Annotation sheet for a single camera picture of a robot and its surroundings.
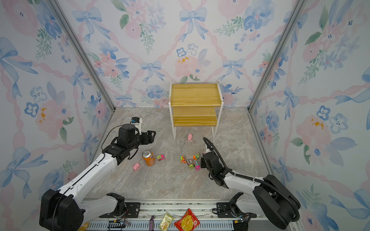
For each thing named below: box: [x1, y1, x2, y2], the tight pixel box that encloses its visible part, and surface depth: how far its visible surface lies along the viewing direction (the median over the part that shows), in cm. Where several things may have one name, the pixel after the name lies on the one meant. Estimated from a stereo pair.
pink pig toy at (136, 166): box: [132, 162, 141, 171], surface depth 89 cm
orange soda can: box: [141, 149, 156, 167], surface depth 84 cm
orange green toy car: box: [179, 155, 187, 164], surface depth 92 cm
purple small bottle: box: [148, 215, 156, 231], surface depth 72 cm
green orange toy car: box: [193, 153, 200, 160], surface depth 92 cm
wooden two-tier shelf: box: [168, 80, 225, 141], surface depth 85 cm
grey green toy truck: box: [186, 159, 196, 170], surface depth 90 cm
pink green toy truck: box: [156, 154, 166, 162], surface depth 92 cm
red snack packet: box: [173, 207, 201, 231], surface depth 71 cm
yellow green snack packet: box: [158, 211, 175, 231], surface depth 71 cm
